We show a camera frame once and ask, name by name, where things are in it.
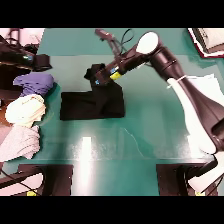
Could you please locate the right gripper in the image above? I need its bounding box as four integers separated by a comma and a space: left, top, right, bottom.
93, 64, 118, 88

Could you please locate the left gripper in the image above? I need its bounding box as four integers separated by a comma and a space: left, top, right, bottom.
33, 54, 53, 73

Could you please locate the black garment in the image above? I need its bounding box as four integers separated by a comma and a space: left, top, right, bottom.
59, 63, 126, 122

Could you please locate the purple garment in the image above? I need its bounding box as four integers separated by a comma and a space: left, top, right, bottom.
12, 72, 55, 99

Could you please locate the cream garment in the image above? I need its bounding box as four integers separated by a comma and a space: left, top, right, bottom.
4, 93, 47, 129

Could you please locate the grey garment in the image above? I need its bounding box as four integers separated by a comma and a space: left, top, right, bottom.
0, 123, 42, 164

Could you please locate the dark red garment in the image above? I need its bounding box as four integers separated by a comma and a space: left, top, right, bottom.
187, 27, 224, 60

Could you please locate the white garment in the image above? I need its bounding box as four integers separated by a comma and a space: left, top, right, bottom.
166, 73, 224, 113
198, 27, 224, 52

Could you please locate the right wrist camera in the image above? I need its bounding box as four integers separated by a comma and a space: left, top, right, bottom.
94, 28, 120, 57

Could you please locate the black cable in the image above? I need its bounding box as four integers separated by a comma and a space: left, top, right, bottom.
119, 28, 135, 48

